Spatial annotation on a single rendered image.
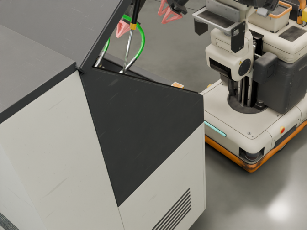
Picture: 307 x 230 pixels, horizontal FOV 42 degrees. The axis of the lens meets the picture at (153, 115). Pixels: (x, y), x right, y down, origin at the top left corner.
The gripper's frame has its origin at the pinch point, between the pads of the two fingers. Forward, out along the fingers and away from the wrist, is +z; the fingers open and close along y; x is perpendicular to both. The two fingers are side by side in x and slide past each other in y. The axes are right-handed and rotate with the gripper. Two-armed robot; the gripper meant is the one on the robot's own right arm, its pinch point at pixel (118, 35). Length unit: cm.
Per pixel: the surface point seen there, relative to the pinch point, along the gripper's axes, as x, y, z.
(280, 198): 48, -131, 40
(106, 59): -23.8, -20.2, 17.0
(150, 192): 41, -25, 49
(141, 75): -1.0, -24.9, 12.4
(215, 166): 5, -121, 50
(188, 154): 33, -44, 31
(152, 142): 39.0, -9.7, 26.0
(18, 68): 38, 54, 14
